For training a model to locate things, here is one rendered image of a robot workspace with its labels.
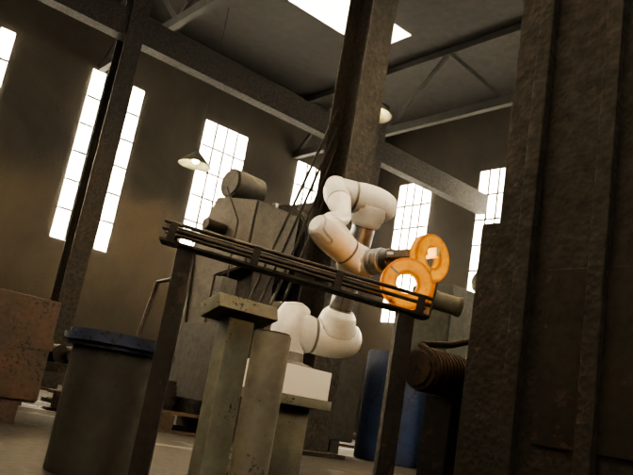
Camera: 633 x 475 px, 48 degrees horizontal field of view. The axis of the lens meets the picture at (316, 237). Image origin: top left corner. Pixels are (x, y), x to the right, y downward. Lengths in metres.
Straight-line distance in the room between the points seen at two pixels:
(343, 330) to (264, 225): 4.77
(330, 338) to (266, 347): 0.84
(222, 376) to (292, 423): 0.71
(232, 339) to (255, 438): 0.34
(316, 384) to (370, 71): 3.47
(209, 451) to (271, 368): 0.34
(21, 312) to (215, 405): 1.68
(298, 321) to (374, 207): 0.57
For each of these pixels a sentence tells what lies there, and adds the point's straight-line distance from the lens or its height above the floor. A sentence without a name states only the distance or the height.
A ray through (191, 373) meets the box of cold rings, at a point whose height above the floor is 0.42.
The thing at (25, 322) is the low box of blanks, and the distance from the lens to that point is 3.82.
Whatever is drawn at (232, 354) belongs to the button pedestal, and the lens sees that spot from 2.37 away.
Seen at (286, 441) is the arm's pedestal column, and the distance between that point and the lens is 2.98.
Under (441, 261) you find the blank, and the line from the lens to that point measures 2.31.
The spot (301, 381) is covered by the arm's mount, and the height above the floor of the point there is 0.41.
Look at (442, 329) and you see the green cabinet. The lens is 6.02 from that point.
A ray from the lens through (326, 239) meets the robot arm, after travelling 2.40.
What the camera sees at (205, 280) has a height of 1.49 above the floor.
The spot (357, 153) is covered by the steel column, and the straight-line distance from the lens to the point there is 5.65.
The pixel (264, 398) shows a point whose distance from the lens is 2.23.
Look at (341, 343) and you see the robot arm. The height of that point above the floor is 0.60.
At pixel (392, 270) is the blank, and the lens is 2.11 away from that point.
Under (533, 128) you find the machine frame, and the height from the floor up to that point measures 1.11.
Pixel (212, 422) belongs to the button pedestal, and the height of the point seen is 0.21.
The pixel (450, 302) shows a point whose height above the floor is 0.67.
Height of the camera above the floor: 0.30
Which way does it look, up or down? 14 degrees up
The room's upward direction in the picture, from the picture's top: 10 degrees clockwise
